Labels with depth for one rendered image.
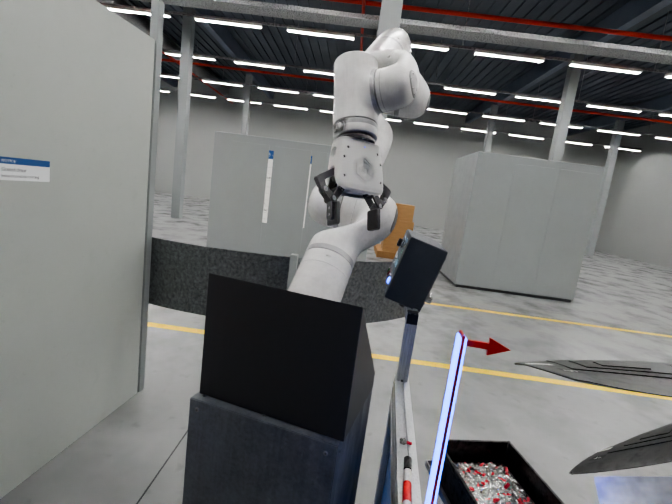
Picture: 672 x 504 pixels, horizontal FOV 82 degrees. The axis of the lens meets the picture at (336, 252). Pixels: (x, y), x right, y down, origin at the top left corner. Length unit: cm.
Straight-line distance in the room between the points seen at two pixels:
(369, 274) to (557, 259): 528
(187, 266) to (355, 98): 177
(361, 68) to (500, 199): 618
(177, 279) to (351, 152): 182
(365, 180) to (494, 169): 616
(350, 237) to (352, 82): 34
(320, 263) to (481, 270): 614
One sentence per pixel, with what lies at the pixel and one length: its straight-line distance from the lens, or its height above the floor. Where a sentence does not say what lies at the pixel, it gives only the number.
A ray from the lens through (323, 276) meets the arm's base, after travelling 83.
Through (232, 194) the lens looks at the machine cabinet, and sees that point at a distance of 680.
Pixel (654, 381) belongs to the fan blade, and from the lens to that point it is 60.
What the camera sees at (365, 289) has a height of 77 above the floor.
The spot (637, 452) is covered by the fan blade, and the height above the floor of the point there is 100.
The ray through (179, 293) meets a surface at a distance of 241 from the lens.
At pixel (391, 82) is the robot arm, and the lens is 74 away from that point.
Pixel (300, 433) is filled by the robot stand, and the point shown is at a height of 93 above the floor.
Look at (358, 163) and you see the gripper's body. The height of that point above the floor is 141.
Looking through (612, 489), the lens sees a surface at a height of 101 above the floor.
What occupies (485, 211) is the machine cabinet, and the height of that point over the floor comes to 132.
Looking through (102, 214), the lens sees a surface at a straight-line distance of 214.
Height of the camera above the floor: 135
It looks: 9 degrees down
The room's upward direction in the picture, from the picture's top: 7 degrees clockwise
